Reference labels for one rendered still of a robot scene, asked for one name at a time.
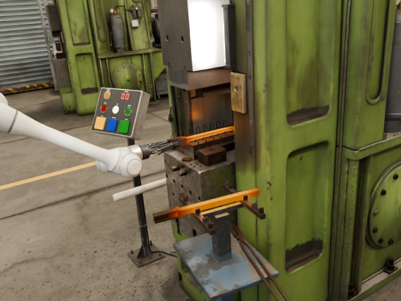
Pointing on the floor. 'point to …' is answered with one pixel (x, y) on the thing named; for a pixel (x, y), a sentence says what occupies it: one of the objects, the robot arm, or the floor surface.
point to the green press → (105, 51)
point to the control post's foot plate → (140, 260)
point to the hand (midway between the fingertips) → (176, 142)
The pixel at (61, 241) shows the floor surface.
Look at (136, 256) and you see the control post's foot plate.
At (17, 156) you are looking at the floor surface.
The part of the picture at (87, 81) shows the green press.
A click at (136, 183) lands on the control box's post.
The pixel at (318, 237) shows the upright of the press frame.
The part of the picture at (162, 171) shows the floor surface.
